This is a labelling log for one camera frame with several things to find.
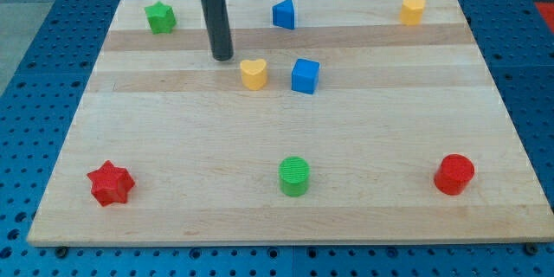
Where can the blue triangular prism block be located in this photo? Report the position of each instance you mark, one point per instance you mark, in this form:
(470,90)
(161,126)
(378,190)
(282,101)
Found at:
(283,15)

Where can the green cylinder block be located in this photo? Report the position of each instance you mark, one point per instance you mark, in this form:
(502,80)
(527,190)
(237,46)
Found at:
(294,173)

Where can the blue cube block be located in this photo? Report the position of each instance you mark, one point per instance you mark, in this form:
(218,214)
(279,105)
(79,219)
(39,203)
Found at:
(305,76)

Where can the light wooden board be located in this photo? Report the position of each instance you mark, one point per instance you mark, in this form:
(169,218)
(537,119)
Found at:
(204,151)

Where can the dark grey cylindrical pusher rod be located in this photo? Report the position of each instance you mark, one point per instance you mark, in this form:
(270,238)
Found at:
(217,24)

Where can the red star block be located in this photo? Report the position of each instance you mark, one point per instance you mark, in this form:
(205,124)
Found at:
(110,184)

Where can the yellow heart block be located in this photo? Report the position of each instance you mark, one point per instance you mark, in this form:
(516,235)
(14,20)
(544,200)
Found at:
(254,74)

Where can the red cylinder block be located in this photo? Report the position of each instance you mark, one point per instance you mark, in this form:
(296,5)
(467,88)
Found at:
(454,174)

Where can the yellow pentagon block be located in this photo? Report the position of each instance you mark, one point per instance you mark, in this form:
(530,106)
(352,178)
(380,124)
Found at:
(411,12)

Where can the green star block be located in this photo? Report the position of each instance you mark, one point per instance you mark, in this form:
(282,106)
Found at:
(160,17)

